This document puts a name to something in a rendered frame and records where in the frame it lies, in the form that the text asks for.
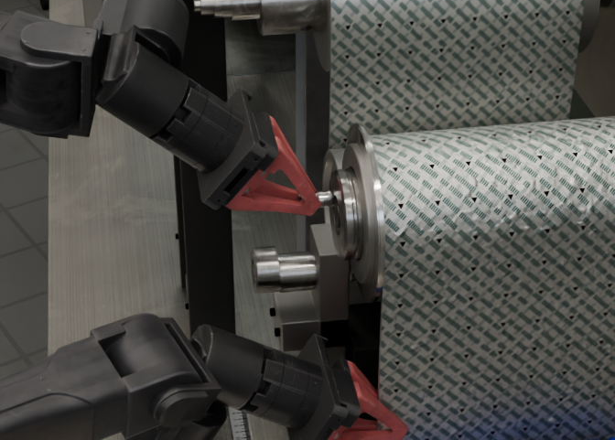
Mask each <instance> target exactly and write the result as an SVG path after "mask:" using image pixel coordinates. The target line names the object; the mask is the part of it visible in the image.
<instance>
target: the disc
mask: <svg viewBox="0 0 615 440"><path fill-rule="evenodd" d="M348 144H357V145H358V146H359V147H360V149H361V151H362V154H363V157H364V160H365V164H366V167H367V171H368V176H369V180H370V186H371V192H372V207H373V218H374V264H373V271H372V278H371V280H370V282H369V283H366V284H361V283H359V282H358V281H357V282H358V285H359V287H360V290H361V294H362V296H363V297H364V299H365V300H366V301H367V302H369V303H375V302H376V301H377V300H378V298H379V297H380V294H381V292H382V288H383V277H384V264H385V234H384V217H383V199H382V191H381V184H380V179H379V173H378V167H377V163H376V159H375V154H374V151H373V147H372V142H371V139H370V136H369V135H368V133H367V131H366V129H365V127H364V126H363V125H362V124H361V123H354V124H353V125H352V126H351V128H350V130H349V132H348V136H347V141H346V146H347V145H348Z"/></svg>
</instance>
